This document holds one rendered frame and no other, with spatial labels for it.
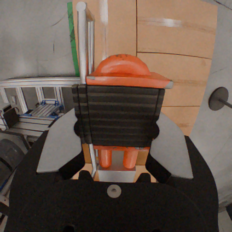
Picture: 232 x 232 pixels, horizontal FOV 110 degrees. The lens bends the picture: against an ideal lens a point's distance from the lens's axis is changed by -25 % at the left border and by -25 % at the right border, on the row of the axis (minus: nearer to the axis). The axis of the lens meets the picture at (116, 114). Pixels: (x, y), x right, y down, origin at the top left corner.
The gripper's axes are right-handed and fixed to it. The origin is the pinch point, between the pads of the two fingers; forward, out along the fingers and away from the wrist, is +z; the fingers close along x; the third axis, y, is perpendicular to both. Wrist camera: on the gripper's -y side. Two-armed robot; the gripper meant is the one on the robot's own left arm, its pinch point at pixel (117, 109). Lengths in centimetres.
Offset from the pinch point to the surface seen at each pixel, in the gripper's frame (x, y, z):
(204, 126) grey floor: 153, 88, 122
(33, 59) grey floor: -108, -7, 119
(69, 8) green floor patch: -55, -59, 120
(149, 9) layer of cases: 18, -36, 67
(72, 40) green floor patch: -52, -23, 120
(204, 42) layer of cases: 60, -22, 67
